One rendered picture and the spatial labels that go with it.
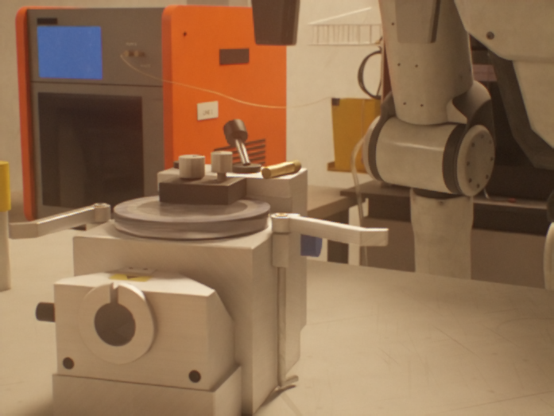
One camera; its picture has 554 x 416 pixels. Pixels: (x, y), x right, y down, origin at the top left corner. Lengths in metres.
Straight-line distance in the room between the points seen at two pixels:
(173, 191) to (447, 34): 0.55
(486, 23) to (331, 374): 0.44
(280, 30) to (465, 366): 0.26
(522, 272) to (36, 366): 1.59
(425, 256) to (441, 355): 0.55
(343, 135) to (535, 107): 1.38
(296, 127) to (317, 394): 3.09
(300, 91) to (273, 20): 3.15
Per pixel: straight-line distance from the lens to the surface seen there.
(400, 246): 2.19
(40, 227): 0.54
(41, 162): 2.00
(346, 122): 2.30
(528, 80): 0.95
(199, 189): 0.57
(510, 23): 0.92
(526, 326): 0.70
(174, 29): 1.78
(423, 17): 0.54
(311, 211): 2.15
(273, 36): 0.46
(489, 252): 2.13
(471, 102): 1.10
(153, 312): 0.49
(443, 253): 1.17
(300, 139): 3.63
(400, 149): 1.11
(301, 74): 3.61
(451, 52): 1.08
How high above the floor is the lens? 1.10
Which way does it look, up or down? 10 degrees down
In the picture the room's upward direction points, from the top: straight up
